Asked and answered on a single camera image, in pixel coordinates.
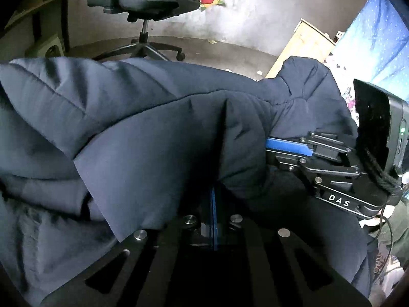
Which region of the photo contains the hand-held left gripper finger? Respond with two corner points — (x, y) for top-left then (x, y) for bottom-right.
(41, 187), (215, 307)
(215, 187), (373, 307)

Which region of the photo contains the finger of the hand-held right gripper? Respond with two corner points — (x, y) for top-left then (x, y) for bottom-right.
(267, 153), (363, 186)
(266, 130), (357, 160)

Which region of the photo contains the navy padded jacket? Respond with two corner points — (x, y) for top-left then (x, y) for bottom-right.
(0, 56), (374, 307)

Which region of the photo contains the blue dotted curtain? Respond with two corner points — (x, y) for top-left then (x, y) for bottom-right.
(326, 0), (409, 125)

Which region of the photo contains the light wooden board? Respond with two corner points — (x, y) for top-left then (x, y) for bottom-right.
(265, 18), (336, 79)

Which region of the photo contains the black office chair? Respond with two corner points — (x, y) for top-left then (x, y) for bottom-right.
(87, 0), (200, 62)

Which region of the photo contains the green plastic stool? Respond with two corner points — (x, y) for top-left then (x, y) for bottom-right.
(25, 34), (66, 59)

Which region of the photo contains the black cord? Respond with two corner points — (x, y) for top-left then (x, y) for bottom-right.
(358, 134), (403, 192)

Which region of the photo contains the black cable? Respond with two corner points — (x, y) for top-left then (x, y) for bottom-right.
(367, 195), (403, 282)

